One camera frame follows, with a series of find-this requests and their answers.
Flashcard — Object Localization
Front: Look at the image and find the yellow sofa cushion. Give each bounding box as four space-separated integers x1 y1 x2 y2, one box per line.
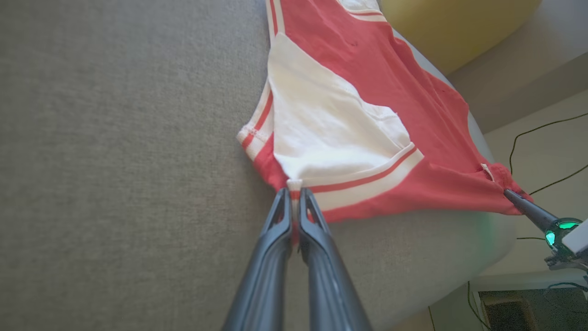
380 0 543 76

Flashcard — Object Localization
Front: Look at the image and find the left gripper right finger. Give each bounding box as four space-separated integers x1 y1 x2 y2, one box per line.
298 188 373 331

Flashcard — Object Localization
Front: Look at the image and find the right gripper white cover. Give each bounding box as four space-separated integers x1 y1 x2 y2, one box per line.
503 188 588 273

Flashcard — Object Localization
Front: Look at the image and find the thin black floor cable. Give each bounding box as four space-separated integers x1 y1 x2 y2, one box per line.
528 163 588 196
466 280 491 331
509 112 588 176

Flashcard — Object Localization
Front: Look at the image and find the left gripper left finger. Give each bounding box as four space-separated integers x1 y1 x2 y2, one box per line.
223 188 294 331

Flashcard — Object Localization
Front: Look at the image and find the grey fabric sofa seat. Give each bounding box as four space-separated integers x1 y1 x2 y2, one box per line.
0 0 517 331

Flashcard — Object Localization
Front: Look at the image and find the red basketball jersey white trim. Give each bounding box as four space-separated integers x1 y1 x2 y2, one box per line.
237 0 533 244

